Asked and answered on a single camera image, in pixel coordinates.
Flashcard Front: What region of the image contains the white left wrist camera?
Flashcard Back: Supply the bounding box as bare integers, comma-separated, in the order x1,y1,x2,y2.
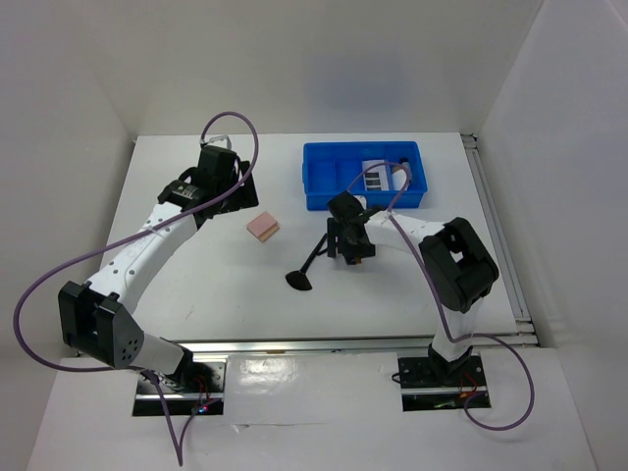
199,134,233,150

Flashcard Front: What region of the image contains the blue plastic organizer bin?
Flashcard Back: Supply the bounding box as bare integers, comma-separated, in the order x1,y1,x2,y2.
302,141,428,211

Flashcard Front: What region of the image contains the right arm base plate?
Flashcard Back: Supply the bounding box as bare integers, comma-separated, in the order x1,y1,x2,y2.
391,355,492,412

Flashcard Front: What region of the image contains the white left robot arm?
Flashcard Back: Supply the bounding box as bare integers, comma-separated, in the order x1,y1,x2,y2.
58,144,259,392

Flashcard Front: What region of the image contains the black fan makeup brush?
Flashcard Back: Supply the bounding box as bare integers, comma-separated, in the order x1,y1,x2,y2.
286,234,328,291

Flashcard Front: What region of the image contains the aluminium rail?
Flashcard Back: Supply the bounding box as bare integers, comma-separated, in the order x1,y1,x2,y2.
78,333,541,359
460,133,541,347

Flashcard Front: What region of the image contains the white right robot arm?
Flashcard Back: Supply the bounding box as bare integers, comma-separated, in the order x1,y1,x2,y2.
327,191,499,385

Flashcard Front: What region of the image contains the small clear bottle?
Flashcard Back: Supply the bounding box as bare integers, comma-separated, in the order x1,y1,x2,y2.
399,157,413,183

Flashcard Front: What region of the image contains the aluminium right side rail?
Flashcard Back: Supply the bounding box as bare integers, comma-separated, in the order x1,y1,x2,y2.
460,133,541,347

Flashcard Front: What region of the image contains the aluminium front rail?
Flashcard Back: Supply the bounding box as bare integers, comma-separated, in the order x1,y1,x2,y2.
78,333,541,359

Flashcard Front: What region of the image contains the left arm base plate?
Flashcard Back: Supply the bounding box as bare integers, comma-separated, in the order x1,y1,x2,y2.
131,355,228,417

